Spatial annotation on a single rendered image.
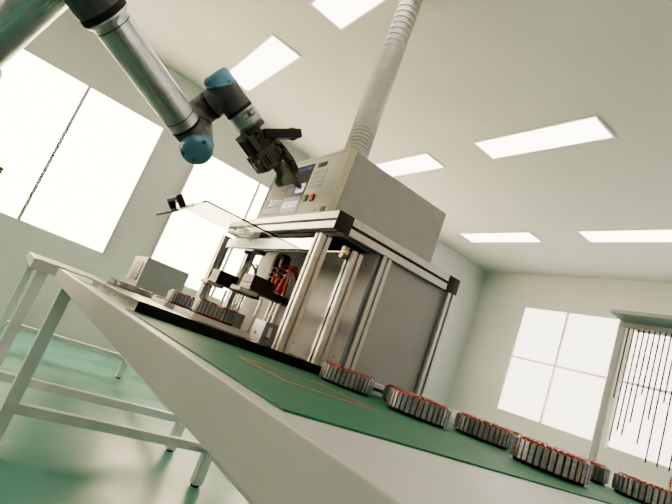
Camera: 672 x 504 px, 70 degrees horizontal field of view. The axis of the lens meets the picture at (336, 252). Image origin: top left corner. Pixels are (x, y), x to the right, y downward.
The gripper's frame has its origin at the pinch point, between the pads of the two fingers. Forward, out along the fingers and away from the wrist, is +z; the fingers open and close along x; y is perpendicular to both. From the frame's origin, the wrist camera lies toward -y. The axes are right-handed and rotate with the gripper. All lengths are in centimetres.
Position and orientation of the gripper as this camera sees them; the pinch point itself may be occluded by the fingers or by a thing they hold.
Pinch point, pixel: (299, 183)
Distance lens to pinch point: 134.2
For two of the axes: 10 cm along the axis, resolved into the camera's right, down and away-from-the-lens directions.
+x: 5.5, 0.2, -8.3
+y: -6.3, 6.6, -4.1
